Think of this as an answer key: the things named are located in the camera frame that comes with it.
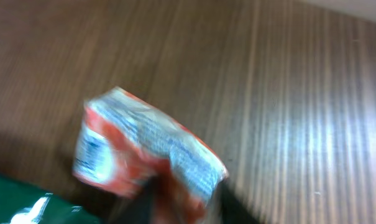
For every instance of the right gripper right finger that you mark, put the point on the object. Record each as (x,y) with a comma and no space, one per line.
(231,209)

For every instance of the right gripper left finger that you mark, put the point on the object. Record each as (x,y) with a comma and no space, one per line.
(140,209)

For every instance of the orange snack packet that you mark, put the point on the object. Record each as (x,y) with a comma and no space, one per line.
(124,142)

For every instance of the green glove package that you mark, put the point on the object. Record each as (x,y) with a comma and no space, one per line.
(25,203)

